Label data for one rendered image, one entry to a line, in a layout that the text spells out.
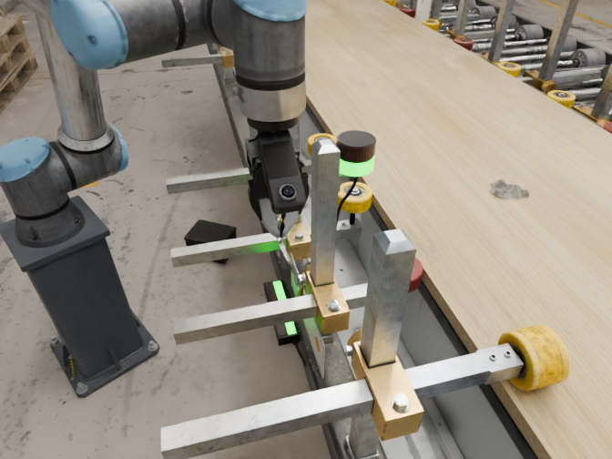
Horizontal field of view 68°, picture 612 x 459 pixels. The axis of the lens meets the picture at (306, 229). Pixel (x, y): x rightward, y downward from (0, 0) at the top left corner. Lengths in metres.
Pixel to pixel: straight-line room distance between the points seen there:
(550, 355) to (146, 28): 0.64
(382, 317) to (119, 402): 1.40
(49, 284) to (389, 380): 1.18
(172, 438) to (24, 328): 1.68
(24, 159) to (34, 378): 0.91
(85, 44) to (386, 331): 0.48
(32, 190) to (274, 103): 0.98
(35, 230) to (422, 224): 1.08
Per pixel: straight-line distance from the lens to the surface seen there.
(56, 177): 1.45
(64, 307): 1.64
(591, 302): 0.91
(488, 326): 0.79
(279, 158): 0.61
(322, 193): 0.71
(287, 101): 0.59
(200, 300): 2.05
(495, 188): 1.11
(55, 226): 1.51
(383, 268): 0.48
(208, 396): 1.76
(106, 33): 0.59
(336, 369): 0.94
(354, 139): 0.70
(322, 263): 0.81
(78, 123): 1.39
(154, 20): 0.61
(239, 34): 0.58
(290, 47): 0.57
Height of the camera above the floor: 1.47
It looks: 39 degrees down
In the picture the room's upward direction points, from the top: straight up
